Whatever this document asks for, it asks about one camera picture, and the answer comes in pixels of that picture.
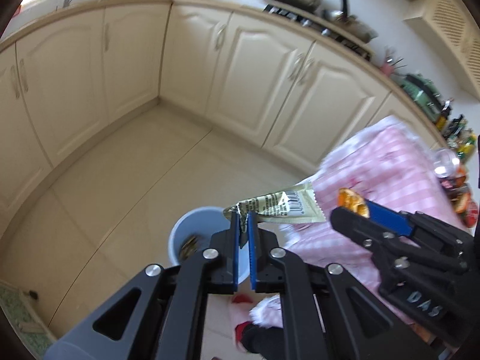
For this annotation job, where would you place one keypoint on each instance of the pink chopstick holder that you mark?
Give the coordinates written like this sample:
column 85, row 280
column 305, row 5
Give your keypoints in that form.
column 390, row 62

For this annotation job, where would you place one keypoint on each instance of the cream upper cabinets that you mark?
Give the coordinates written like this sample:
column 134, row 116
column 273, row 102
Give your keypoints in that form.
column 450, row 31

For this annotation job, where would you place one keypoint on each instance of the green white snack wrapper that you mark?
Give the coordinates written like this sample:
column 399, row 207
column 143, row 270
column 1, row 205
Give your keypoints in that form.
column 295, row 205

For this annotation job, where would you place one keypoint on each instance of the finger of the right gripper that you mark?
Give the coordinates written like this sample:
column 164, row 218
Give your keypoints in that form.
column 395, row 221
column 433, row 243

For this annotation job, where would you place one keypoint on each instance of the cream cabinets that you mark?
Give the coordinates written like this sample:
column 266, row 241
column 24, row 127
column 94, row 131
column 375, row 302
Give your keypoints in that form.
column 70, row 78
column 450, row 31

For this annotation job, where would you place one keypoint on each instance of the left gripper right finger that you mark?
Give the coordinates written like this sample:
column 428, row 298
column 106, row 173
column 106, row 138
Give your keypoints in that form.
column 326, row 312

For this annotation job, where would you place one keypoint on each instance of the black gas stove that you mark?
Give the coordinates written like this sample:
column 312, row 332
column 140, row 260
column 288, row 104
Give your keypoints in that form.
column 320, row 25

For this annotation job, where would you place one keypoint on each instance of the silver orange soda can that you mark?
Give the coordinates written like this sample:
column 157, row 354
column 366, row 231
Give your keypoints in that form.
column 446, row 164

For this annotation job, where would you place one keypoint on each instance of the dark soy sauce bottle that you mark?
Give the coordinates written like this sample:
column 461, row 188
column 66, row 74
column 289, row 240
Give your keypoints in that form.
column 445, row 113

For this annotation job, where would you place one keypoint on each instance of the steel wok with lid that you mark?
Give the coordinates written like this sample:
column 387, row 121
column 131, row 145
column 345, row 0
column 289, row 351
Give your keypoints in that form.
column 350, row 23

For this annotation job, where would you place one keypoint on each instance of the pink checkered tablecloth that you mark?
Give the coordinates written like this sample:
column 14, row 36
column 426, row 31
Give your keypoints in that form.
column 386, row 163

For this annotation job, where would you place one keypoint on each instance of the blue plastic trash bucket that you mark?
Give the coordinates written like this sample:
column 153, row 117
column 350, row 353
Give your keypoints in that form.
column 206, row 244

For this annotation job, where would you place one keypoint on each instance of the green electric cooker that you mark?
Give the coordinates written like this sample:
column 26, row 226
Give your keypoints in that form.
column 424, row 93

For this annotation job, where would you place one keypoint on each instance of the green condiment bottle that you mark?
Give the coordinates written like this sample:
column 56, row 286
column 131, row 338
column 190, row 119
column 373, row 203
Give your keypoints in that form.
column 467, row 148

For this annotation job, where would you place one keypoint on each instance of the orange peel piece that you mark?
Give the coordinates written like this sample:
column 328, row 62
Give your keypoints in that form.
column 353, row 202

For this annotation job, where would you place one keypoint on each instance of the cream lower cabinets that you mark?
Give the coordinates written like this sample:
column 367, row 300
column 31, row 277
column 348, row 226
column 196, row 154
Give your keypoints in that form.
column 70, row 78

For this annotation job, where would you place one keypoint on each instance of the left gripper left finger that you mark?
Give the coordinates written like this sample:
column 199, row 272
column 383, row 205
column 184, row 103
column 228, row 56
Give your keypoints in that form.
column 160, row 313

